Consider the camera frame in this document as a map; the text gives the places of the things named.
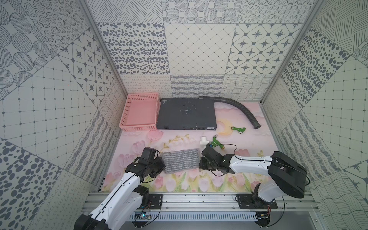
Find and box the green valve near tee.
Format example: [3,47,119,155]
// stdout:
[210,135,225,150]

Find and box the aluminium front rail frame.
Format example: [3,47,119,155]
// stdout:
[81,192,320,213]

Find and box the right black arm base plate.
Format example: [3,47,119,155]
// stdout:
[235,193,278,209]

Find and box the black corrugated hose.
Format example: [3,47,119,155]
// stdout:
[200,96,262,130]

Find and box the right small circuit board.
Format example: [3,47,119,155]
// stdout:
[256,212,271,227]

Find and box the green valve near hose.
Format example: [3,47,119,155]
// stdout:
[231,126,246,134]

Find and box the dark grey flat electronics box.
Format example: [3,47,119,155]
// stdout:
[156,98,217,130]

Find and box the left small circuit board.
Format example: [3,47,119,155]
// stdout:
[134,212,151,220]

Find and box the pink perforated plastic basket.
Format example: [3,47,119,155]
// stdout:
[119,93,160,132]

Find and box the white plastic tee fitting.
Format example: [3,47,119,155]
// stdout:
[200,136,209,146]

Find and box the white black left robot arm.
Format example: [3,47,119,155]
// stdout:
[74,147,165,230]

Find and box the small circuit board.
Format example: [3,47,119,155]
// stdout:
[256,212,271,227]
[134,212,151,220]

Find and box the pink floral table mat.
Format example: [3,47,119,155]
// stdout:
[101,103,278,192]

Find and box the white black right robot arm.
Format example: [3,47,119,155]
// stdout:
[199,144,310,203]

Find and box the grey striped square dishcloth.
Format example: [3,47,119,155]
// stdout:
[162,149,200,174]

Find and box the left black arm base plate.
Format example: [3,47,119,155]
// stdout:
[139,194,163,210]

